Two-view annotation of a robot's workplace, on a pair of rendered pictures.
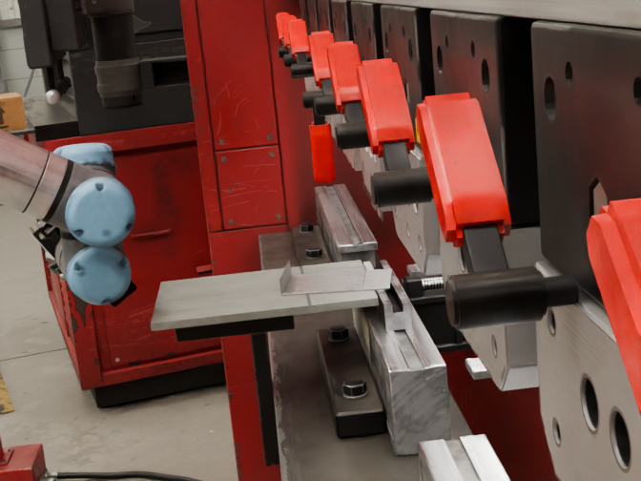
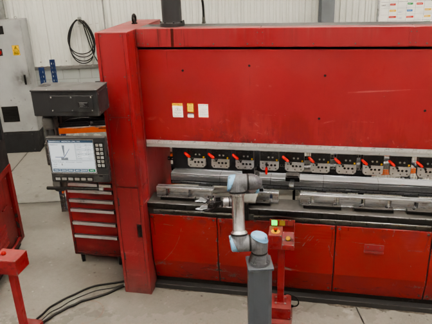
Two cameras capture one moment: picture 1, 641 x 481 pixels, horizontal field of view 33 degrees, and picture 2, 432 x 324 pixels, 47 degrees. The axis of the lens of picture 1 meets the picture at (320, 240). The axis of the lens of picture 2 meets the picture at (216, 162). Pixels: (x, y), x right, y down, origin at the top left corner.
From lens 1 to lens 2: 3.96 m
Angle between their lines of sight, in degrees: 71
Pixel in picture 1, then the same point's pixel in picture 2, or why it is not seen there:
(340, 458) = (276, 206)
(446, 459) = (305, 193)
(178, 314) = (252, 200)
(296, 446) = (270, 208)
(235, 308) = (254, 197)
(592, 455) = (371, 171)
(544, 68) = (366, 157)
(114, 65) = not seen: hidden behind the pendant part
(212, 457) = (53, 292)
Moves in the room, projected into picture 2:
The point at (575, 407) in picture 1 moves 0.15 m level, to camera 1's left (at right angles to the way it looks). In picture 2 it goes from (369, 170) to (369, 178)
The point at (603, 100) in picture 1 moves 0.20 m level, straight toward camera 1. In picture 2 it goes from (374, 157) to (401, 161)
